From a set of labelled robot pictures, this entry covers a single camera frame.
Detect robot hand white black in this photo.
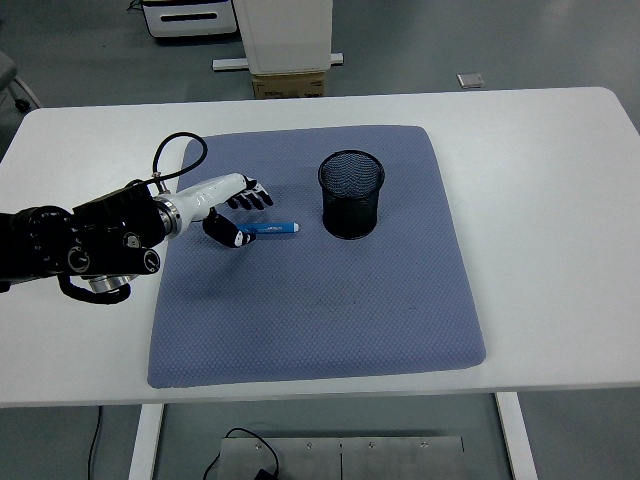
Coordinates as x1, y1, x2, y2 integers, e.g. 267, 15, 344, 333
172, 172, 275, 249

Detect blue marker pen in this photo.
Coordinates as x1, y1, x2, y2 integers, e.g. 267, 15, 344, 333
236, 220, 302, 237

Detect black mesh pen holder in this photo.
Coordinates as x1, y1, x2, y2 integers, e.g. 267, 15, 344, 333
317, 148, 387, 241

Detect white base bar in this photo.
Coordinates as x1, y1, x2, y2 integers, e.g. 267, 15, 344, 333
212, 49, 346, 72

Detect cardboard box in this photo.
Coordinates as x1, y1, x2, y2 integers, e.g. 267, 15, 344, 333
250, 70, 327, 100

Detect blue textured mat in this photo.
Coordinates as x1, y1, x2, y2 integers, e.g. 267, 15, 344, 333
146, 124, 489, 390

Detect white cabinet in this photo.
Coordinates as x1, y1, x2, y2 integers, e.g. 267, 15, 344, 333
233, 0, 335, 76

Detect grey office chair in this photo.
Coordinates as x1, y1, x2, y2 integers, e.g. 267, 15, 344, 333
0, 49, 44, 114

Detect white table leg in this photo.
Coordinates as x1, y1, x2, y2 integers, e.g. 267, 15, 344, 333
495, 391, 540, 480
127, 402, 166, 480

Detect grey metal plate with screws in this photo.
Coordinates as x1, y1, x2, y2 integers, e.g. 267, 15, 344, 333
220, 435, 466, 480

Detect thin black cable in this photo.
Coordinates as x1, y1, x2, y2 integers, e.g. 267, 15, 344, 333
88, 405, 104, 480

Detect black cable with adapter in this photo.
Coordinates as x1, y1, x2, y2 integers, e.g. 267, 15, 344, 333
202, 427, 284, 480

